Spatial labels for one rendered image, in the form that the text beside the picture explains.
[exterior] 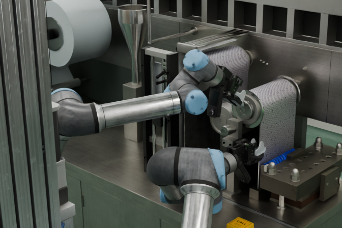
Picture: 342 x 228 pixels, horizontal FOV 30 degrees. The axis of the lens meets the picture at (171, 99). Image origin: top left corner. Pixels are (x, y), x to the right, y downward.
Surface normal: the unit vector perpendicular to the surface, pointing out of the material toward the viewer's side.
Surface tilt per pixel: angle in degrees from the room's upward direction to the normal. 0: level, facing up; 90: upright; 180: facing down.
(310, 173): 0
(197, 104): 90
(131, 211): 90
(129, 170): 0
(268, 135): 90
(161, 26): 90
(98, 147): 0
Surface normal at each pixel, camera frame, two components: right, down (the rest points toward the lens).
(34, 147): 0.73, 0.22
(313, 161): -0.01, -0.94
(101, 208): -0.69, 0.25
